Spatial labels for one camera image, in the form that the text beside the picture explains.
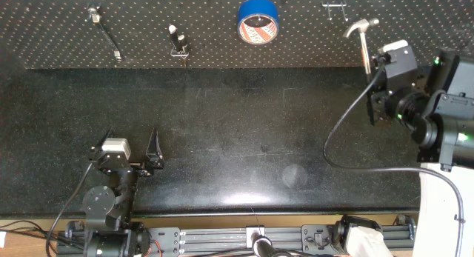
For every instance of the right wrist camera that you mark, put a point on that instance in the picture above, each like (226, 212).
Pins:
(394, 46)

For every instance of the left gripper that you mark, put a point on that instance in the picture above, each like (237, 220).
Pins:
(148, 170)

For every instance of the mounting rail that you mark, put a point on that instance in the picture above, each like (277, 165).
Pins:
(215, 240)

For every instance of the wrench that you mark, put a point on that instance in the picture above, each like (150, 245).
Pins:
(107, 35)

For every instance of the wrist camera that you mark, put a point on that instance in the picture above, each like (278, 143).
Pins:
(115, 146)
(394, 46)

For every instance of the pliers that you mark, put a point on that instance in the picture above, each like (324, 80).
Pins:
(177, 40)

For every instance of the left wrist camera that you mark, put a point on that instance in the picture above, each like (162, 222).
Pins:
(115, 146)

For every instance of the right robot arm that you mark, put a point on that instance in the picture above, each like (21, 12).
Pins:
(440, 212)

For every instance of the black pegboard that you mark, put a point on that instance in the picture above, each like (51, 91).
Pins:
(148, 38)

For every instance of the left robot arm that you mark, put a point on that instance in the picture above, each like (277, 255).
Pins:
(98, 205)

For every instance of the roll of blue tape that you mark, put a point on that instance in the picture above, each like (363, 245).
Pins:
(255, 9)

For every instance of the hammer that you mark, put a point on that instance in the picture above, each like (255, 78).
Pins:
(361, 27)

